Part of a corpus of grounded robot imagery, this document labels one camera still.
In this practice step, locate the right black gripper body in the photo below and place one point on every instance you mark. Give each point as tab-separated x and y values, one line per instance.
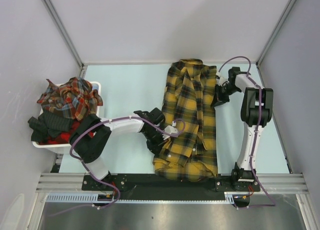
222	93

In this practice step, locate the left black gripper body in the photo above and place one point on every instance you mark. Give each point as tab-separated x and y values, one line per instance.
154	138

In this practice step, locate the yellow plaid shirt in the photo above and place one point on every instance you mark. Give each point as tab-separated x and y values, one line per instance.
188	95

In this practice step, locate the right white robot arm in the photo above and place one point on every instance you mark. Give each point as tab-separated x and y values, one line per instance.
256	112

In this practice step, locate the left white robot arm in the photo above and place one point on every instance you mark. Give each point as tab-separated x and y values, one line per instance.
91	142

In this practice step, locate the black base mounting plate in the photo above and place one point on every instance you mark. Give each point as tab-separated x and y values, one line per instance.
151	187

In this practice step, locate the red blue plaid shirt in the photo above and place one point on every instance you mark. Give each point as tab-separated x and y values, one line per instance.
74	99

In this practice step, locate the red black plaid shirt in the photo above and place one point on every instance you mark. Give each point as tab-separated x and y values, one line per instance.
62	138

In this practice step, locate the white laundry basket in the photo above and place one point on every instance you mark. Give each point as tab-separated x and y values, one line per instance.
64	148

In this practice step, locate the dark striped shirt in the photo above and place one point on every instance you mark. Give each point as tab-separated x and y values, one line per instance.
48	125

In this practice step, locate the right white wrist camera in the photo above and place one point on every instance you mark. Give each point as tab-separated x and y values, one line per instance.
220	80

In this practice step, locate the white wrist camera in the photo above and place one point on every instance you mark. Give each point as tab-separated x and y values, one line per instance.
220	80
170	131

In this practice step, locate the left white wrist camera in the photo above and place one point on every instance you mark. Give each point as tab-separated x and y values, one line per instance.
170	131

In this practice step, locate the aluminium front rail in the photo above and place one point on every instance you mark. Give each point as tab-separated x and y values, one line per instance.
272	183

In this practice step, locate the right aluminium frame post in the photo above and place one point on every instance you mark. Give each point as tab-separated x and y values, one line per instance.
275	32

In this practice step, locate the aluminium frame post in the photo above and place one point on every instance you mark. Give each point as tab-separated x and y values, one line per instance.
275	32
49	5

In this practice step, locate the left aluminium frame post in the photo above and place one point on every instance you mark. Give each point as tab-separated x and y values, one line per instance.
49	5

